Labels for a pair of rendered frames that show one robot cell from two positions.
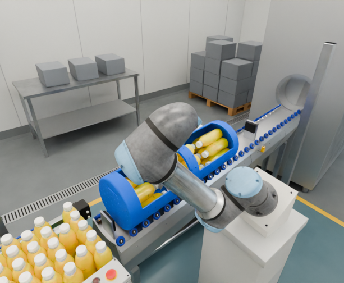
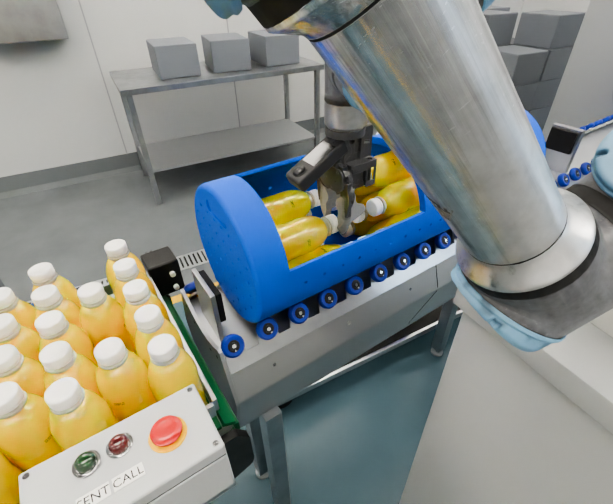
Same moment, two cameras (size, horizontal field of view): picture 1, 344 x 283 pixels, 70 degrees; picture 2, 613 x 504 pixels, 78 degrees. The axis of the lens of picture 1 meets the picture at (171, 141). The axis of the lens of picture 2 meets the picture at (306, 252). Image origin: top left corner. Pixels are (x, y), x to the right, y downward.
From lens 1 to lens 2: 0.53 m
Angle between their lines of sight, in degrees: 11
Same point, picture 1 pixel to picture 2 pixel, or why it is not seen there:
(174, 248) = (361, 380)
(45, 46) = (165, 12)
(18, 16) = not seen: outside the picture
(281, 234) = not seen: outside the picture
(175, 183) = (420, 44)
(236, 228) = (576, 349)
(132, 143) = not seen: outside the picture
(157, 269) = (325, 415)
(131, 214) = (258, 279)
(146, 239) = (299, 351)
